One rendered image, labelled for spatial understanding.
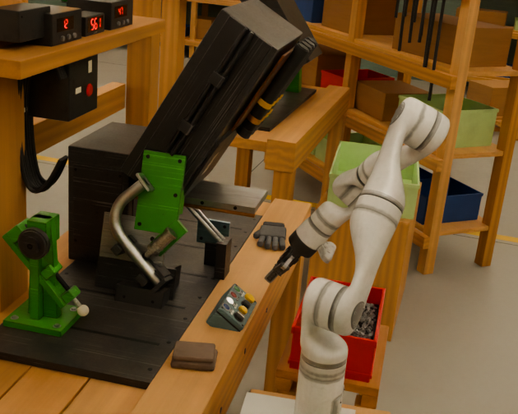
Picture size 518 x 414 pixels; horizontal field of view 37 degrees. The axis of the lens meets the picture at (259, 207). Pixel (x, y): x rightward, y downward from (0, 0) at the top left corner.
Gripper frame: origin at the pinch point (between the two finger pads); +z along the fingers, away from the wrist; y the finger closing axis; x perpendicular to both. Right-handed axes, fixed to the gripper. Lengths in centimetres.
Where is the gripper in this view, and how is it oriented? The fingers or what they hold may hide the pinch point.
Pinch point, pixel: (271, 275)
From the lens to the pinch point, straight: 201.0
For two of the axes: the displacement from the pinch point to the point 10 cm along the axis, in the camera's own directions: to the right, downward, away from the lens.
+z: -6.2, 6.8, 3.9
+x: 7.5, 6.6, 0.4
